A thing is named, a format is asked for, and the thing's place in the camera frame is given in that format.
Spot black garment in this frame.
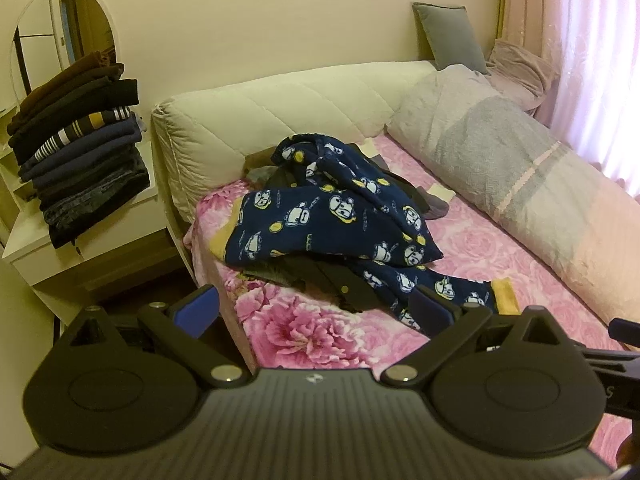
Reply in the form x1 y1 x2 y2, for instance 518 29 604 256
242 255 386 313

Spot cream padded headboard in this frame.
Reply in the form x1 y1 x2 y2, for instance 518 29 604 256
151 60 441 223

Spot pink floral blanket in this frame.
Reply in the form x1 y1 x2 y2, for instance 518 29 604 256
182 132 640 461

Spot grey pillow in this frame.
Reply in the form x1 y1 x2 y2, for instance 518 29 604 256
411 2 488 73

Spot white dresser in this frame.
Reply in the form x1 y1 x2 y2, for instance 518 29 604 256
0 105 186 321

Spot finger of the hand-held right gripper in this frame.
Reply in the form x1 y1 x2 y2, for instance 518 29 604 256
608 317 640 348

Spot stack of folded dark clothes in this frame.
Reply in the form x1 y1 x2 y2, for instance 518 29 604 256
6 52 151 251

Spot pink plush pillow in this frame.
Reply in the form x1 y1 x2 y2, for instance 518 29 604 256
485 37 561 111

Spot oval mirror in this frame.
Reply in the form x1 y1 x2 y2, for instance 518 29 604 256
11 0 121 111

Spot pink curtain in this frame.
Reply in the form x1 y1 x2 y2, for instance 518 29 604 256
500 0 640 196

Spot grey garment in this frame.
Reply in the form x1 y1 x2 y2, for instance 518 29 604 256
415 185 456 221

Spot navy cartoon print pajama pants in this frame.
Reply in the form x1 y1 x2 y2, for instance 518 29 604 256
222 133 521 333

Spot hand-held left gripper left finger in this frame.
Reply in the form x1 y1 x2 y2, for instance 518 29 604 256
67 285 252 389

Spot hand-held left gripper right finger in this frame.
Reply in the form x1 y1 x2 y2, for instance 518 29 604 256
382 285 576 391

